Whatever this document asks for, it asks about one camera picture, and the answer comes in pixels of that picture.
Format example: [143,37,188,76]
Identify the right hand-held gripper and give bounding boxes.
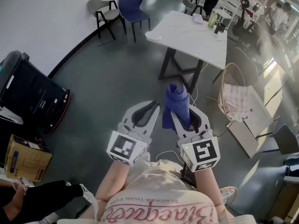
[171,105,221,173]

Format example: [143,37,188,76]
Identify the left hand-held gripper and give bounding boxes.
[107,100,161,167]

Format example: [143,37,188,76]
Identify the blue cloth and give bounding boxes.
[162,84,192,130]

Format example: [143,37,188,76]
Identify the person's right forearm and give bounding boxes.
[194,168,225,206]

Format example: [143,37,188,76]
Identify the person's left forearm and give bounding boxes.
[95,159,132,201]

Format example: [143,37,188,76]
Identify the wicker chair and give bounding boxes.
[217,63,249,123]

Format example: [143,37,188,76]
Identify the black waist device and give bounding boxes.
[180,162,197,188]

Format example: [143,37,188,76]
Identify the person's beige trousers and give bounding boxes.
[127,152,194,191]

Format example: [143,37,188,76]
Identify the pink checked cloth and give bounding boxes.
[223,84,249,113]

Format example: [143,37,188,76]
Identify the white rectangular box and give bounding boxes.
[228,85,274,159]

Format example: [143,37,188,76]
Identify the person's white printed shirt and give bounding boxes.
[58,187,257,224]

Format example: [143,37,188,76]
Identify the white marble table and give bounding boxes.
[145,10,228,94]

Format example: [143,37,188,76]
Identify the dark grey chair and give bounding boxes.
[256,117,299,155]

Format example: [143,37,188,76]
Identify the black square box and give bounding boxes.
[214,23,226,35]

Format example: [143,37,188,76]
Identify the green drink bottle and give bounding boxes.
[207,11,219,29]

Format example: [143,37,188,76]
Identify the black office chair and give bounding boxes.
[232,0,262,41]

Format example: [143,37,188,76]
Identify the black machine red trim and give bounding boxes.
[0,50,71,134]

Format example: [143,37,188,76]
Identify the blue chair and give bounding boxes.
[118,0,151,43]

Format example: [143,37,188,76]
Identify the white bench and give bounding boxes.
[212,0,241,30]

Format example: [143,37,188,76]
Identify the cardboard box blue label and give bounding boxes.
[4,134,53,183]

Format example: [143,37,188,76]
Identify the grey phone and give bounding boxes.
[20,177,35,188]

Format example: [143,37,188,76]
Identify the white flat panel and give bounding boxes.
[0,106,24,125]

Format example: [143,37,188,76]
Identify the white cable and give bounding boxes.
[156,150,185,166]

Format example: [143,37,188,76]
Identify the grey chair black frame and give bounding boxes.
[87,0,121,41]
[181,0,206,16]

